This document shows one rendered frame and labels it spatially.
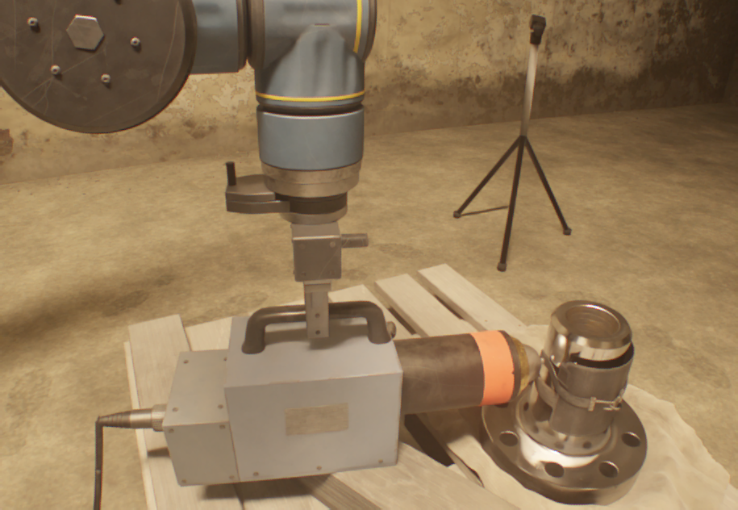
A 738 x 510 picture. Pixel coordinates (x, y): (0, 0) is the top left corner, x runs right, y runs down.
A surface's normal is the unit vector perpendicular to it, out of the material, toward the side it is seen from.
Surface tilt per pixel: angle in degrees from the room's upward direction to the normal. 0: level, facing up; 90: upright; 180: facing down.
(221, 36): 107
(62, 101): 96
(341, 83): 90
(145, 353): 0
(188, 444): 90
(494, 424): 0
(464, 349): 17
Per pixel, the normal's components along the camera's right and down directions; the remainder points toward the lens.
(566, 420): -0.44, 0.38
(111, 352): 0.02, -0.90
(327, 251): 0.16, 0.43
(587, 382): -0.23, 0.42
